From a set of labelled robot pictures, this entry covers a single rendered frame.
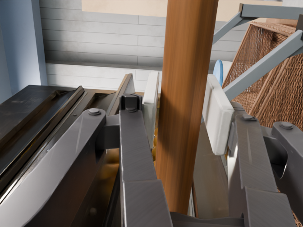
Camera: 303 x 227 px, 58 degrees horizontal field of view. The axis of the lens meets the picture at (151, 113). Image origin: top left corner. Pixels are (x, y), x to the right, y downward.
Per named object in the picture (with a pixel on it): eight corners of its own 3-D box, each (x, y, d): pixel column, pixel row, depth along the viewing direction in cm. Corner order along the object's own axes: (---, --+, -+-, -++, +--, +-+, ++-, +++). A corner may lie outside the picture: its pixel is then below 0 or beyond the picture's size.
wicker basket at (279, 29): (298, 147, 122) (235, 142, 123) (259, 102, 174) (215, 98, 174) (332, 34, 103) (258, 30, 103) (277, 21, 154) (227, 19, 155)
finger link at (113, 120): (138, 155, 14) (81, 150, 14) (145, 115, 19) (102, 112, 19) (139, 129, 14) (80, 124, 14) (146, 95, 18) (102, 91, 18)
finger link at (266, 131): (239, 136, 13) (300, 141, 13) (221, 99, 18) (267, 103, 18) (234, 161, 14) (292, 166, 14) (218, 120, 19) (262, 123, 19)
